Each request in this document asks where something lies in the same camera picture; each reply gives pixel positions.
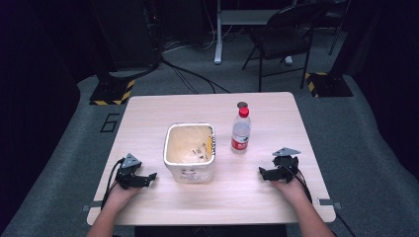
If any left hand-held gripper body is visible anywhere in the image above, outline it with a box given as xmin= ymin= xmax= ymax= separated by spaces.
xmin=115 ymin=152 xmax=148 ymax=191

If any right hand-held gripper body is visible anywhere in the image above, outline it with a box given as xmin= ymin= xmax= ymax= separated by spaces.
xmin=270 ymin=146 xmax=301 ymax=184

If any white waste bin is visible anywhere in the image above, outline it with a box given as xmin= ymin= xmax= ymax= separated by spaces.
xmin=162 ymin=122 xmax=217 ymax=185

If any clear red-capped plastic bottle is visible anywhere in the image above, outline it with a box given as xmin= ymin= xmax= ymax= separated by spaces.
xmin=229 ymin=106 xmax=252 ymax=155

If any person's left hand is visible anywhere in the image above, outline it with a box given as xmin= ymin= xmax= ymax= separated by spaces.
xmin=104 ymin=183 xmax=143 ymax=211

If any person's right hand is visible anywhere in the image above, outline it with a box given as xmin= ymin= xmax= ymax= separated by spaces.
xmin=271 ymin=177 xmax=310 ymax=207

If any grey tape strip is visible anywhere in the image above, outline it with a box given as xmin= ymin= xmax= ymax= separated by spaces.
xmin=81 ymin=199 xmax=104 ymax=212
xmin=317 ymin=197 xmax=343 ymax=210

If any black floor tape mark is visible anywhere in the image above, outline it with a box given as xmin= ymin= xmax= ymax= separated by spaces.
xmin=99 ymin=113 xmax=121 ymax=134

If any black striped stand base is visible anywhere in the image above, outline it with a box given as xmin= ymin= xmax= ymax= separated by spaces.
xmin=89 ymin=78 xmax=136 ymax=107
xmin=304 ymin=71 xmax=354 ymax=99

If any black folding chair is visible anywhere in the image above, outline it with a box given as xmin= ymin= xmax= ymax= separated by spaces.
xmin=241 ymin=1 xmax=334 ymax=93

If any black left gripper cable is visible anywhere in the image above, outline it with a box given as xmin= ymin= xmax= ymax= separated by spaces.
xmin=100 ymin=157 xmax=126 ymax=211

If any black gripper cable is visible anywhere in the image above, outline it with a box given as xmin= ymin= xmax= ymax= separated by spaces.
xmin=286 ymin=163 xmax=358 ymax=237
xmin=100 ymin=157 xmax=126 ymax=211

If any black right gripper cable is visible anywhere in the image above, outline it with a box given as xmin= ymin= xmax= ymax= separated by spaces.
xmin=286 ymin=163 xmax=358 ymax=237

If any black floor cable bundle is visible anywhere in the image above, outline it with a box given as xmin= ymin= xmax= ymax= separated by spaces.
xmin=141 ymin=0 xmax=231 ymax=95

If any white desk frame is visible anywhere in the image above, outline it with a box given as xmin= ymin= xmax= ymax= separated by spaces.
xmin=212 ymin=0 xmax=297 ymax=65

